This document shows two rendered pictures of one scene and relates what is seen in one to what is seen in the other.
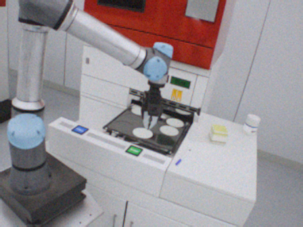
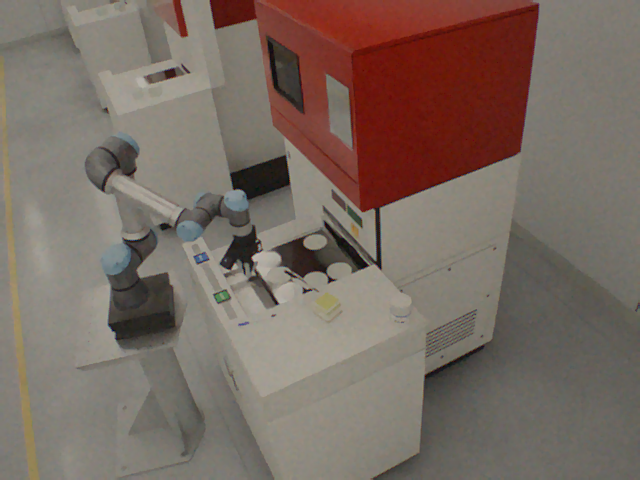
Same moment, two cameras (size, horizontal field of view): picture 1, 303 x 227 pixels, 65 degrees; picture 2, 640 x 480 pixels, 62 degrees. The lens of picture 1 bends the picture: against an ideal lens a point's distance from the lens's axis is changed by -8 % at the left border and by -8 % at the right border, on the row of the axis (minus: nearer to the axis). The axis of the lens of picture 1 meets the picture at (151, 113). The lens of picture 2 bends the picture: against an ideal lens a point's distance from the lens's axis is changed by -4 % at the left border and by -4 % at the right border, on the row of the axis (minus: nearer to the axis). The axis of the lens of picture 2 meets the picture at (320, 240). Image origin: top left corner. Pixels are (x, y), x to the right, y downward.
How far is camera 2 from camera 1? 164 cm
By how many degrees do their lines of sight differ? 44
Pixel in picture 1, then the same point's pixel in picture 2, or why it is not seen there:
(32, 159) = (116, 282)
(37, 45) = not seen: hidden behind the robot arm
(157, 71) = (185, 235)
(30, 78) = (123, 214)
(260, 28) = not seen: outside the picture
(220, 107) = (624, 241)
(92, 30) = (127, 197)
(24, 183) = (116, 299)
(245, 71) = not seen: outside the picture
